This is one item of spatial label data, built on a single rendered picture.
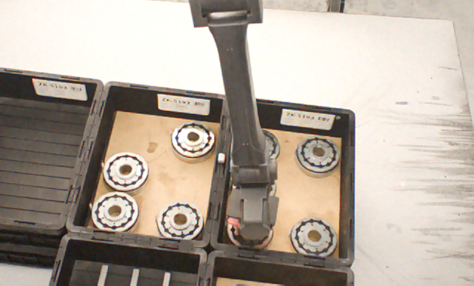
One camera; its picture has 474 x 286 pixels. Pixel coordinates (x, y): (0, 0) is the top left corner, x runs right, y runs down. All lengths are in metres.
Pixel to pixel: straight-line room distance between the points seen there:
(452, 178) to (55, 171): 1.01
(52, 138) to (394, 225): 0.87
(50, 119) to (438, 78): 1.09
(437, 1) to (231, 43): 2.34
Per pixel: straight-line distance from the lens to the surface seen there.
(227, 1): 1.05
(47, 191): 1.64
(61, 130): 1.73
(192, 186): 1.62
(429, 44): 2.17
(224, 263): 1.45
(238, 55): 1.11
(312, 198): 1.62
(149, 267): 1.53
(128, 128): 1.71
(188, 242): 1.44
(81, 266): 1.55
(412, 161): 1.90
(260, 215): 1.30
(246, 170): 1.28
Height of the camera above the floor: 2.23
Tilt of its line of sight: 55 degrees down
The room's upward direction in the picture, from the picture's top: 6 degrees clockwise
